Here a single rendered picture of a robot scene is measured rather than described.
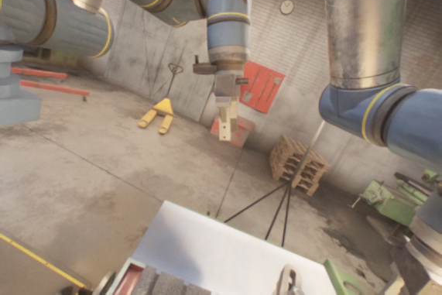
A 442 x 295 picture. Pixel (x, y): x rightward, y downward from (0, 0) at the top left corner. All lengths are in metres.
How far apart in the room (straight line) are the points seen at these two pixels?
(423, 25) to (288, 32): 2.68
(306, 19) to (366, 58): 5.32
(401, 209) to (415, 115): 4.37
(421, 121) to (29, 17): 0.87
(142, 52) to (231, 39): 5.98
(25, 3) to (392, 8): 0.79
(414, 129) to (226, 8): 0.40
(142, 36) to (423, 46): 6.59
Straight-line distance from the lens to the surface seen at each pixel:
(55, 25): 0.84
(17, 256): 1.49
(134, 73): 6.53
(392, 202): 4.60
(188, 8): 0.58
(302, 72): 5.49
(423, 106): 0.38
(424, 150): 0.37
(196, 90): 5.66
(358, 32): 0.39
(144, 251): 0.95
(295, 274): 0.72
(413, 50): 6.26
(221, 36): 0.51
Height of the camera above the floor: 1.50
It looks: 15 degrees down
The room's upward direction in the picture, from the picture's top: 23 degrees clockwise
